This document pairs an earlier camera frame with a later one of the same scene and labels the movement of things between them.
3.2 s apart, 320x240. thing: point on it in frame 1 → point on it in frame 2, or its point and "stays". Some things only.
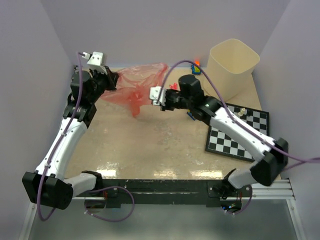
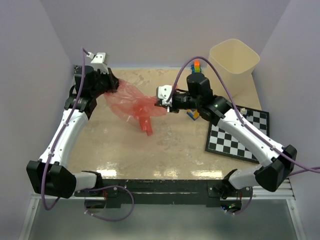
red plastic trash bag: [133, 85] → [131, 102]
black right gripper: [166, 107] stays
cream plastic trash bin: [230, 63] stays
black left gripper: [112, 78] stays
